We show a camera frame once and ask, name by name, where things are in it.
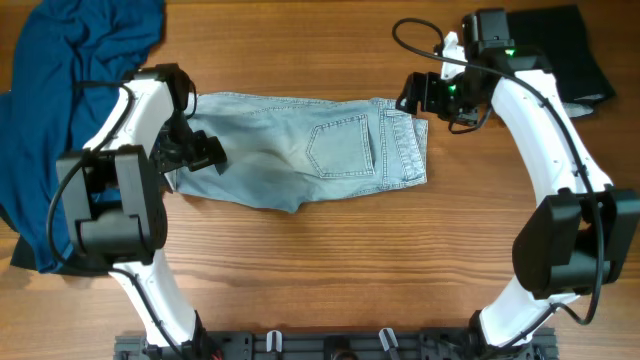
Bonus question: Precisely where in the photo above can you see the light blue denim shorts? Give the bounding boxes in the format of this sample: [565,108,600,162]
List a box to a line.
[166,92,428,213]

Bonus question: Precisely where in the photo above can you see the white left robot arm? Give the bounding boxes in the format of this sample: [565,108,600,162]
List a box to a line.
[46,63,227,359]

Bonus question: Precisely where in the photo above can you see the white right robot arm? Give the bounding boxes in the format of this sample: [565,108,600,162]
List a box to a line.
[396,8,639,359]

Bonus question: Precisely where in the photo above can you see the folded black garment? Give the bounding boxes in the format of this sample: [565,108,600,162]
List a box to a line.
[507,5,616,118]

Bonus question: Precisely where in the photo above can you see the blue shirt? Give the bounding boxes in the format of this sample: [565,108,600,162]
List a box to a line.
[1,0,165,273]

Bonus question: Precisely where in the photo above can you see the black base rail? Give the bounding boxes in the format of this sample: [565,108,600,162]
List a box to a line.
[113,327,560,360]

